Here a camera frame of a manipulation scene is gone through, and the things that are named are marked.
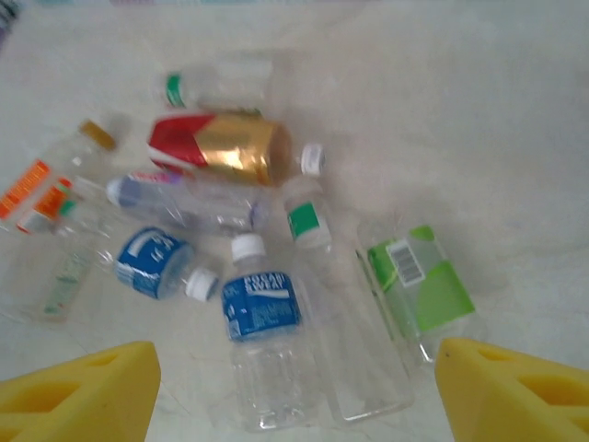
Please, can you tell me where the clear bottle purple label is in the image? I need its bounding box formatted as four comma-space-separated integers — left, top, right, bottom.
105, 169, 272, 236

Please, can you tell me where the tall clear bottle green band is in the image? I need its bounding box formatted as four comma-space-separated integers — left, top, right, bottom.
280, 177, 415, 423

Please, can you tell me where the clear bottle faint green print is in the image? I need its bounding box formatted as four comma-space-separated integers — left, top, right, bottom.
0, 192, 116, 323

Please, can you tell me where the blue label bottle white cap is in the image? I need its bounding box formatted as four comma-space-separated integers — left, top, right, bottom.
220, 232, 323, 434
98, 226, 220, 303

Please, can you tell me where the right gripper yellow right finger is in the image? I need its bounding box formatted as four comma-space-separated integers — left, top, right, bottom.
434, 336, 589, 442

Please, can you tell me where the small clear bottle green band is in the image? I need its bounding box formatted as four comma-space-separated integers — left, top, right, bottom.
154, 59, 277, 111

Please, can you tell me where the light green label bottle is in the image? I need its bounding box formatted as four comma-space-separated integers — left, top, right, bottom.
356, 224, 489, 365

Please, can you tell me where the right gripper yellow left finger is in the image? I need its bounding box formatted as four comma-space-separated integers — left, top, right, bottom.
0, 340, 162, 442

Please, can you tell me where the orange label bottle gold cap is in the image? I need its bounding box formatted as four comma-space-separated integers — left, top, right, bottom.
0, 118, 119, 236

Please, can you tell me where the red gold label bottle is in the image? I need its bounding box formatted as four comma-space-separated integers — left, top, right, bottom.
145, 109, 328, 188

